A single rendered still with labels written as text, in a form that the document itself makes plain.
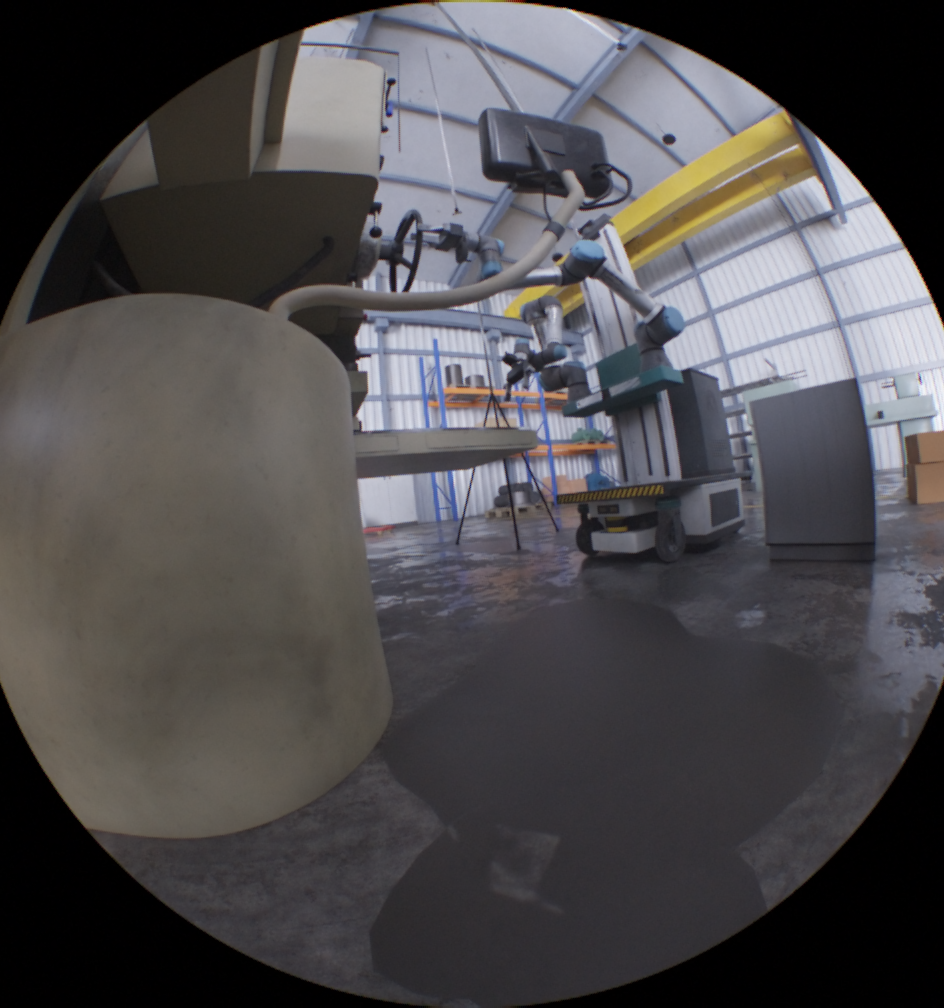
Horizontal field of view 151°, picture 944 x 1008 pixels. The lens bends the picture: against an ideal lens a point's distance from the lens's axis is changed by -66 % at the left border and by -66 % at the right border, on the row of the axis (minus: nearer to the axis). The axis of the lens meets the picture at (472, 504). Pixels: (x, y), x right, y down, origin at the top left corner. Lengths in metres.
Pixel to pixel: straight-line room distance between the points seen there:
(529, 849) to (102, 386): 0.59
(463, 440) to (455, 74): 7.67
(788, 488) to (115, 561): 1.49
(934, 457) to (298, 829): 3.01
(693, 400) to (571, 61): 8.07
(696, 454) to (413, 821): 1.72
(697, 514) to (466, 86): 8.25
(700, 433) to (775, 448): 0.56
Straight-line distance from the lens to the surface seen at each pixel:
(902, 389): 5.63
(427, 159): 9.02
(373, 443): 1.68
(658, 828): 0.41
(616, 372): 1.86
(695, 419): 1.81
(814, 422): 1.31
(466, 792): 0.46
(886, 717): 0.60
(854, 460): 1.30
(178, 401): 0.39
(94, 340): 0.44
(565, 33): 8.89
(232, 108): 0.78
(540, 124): 1.07
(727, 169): 8.25
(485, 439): 1.88
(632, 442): 1.89
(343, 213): 0.97
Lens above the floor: 0.33
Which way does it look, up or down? level
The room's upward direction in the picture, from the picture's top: 7 degrees counter-clockwise
